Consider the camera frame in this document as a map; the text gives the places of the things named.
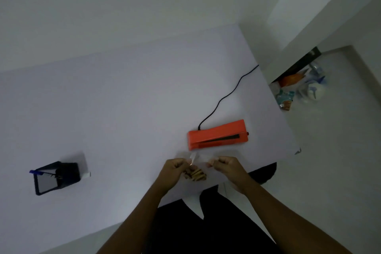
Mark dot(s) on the blue pen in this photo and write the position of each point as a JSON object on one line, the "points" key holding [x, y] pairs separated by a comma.
{"points": [[41, 171]]}

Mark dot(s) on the orange snack packet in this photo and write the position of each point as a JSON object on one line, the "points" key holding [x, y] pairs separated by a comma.
{"points": [[293, 78]]}

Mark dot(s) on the person's right hand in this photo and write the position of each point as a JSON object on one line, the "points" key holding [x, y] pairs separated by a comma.
{"points": [[230, 170]]}

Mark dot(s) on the person's black trousers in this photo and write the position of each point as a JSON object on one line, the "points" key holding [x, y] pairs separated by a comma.
{"points": [[214, 221]]}

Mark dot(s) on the person's left hand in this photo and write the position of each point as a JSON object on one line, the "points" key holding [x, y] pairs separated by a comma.
{"points": [[171, 171]]}

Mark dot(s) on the brown biscuits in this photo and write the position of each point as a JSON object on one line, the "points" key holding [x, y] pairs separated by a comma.
{"points": [[195, 174]]}

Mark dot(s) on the person's left forearm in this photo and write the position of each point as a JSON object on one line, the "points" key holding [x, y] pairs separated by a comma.
{"points": [[138, 221]]}

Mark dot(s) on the orange heat sealer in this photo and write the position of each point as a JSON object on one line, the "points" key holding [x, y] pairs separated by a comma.
{"points": [[218, 134]]}

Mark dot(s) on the person's right forearm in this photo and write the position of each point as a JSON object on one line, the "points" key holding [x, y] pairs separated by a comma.
{"points": [[285, 221]]}

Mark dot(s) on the clear plastic bag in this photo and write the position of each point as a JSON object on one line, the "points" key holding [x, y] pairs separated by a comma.
{"points": [[198, 160]]}

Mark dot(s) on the person's left fingers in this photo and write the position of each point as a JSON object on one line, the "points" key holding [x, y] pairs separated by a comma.
{"points": [[184, 164]]}

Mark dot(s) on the white plastic bag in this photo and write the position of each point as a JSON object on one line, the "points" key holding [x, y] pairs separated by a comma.
{"points": [[312, 87]]}

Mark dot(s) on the person's right fingers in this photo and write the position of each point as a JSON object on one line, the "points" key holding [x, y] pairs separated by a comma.
{"points": [[216, 163]]}

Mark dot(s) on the black pen holder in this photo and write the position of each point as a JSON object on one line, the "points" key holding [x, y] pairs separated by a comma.
{"points": [[56, 178]]}

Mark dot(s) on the teal snack packet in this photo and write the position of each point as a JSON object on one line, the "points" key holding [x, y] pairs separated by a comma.
{"points": [[285, 99]]}

